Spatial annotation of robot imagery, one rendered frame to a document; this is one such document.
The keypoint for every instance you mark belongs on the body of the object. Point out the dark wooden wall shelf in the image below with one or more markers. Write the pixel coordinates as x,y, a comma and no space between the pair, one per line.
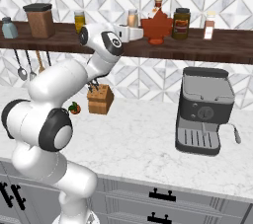
197,45

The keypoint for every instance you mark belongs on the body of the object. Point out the grey espresso coffee machine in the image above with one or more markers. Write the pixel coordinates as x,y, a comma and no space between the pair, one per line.
204,109

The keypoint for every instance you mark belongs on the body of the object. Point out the blue-grey shaker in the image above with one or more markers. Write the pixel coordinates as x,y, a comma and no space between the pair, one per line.
9,30

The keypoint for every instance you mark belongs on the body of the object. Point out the hanging metal spoon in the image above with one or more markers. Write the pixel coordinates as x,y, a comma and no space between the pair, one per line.
22,73
31,74

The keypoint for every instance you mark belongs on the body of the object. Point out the grey drawer front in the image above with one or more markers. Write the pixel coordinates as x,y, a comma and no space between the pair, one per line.
197,200
131,216

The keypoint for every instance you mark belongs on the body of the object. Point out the white-capped red spice shaker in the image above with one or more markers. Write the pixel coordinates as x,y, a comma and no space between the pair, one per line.
209,28

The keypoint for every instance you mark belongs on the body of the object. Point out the wooden knife block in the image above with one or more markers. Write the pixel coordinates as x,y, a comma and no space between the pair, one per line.
100,101

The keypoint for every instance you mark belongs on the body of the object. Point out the grey cabinet door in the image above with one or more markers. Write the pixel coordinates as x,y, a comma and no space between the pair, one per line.
39,201
2,175

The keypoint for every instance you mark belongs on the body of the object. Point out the dark jar with red label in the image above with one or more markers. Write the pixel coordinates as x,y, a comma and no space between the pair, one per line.
181,24

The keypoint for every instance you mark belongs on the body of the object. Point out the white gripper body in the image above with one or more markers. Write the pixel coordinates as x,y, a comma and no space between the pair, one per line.
135,34

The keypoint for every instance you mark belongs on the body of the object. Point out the brown canister with black lid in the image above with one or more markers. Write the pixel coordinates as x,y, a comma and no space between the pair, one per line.
40,22

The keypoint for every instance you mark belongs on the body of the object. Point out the orange fruit with green leaves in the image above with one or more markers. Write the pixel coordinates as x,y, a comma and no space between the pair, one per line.
74,108

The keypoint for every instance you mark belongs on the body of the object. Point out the red maple leaf syrup bottle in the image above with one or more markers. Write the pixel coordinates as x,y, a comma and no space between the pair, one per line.
157,27

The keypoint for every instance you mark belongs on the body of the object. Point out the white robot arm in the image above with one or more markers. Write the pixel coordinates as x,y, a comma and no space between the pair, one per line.
56,86

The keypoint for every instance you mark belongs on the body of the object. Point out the yellow oil bottle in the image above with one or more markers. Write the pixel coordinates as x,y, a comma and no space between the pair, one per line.
79,21

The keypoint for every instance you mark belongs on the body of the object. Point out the hanging wooden spoon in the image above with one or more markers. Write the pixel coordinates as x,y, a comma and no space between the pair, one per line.
40,65

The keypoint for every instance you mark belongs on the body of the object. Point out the beige shaker with grey cap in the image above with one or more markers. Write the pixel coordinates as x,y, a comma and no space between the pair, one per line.
133,19

